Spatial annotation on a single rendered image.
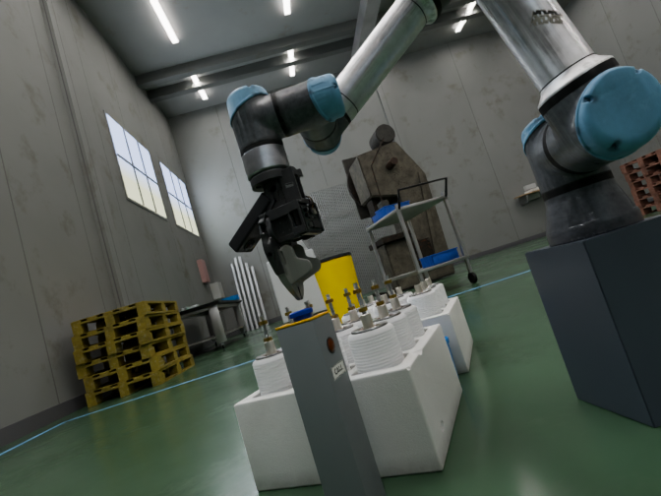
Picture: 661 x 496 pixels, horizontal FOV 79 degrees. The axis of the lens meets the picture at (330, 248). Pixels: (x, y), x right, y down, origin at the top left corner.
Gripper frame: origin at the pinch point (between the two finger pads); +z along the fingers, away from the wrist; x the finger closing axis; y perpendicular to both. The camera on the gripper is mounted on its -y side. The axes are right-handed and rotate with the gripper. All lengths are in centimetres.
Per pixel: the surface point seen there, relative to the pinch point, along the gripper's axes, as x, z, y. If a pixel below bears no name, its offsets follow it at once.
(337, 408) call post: -3.5, 18.6, 3.3
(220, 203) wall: 866, -325, -619
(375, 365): 12.4, 17.0, 5.0
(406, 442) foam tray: 9.5, 30.3, 7.4
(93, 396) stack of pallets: 193, 27, -336
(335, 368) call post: -0.9, 13.2, 3.7
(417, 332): 38.0, 17.1, 8.2
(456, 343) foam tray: 64, 27, 12
